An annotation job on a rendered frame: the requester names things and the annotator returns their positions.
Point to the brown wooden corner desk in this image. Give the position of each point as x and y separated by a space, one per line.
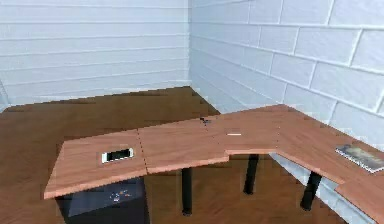
186 143

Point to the small black key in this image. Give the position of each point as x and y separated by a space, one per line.
204 120

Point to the white framed black phone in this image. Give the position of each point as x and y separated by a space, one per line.
117 155

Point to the grey flat book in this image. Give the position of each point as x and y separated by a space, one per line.
361 157

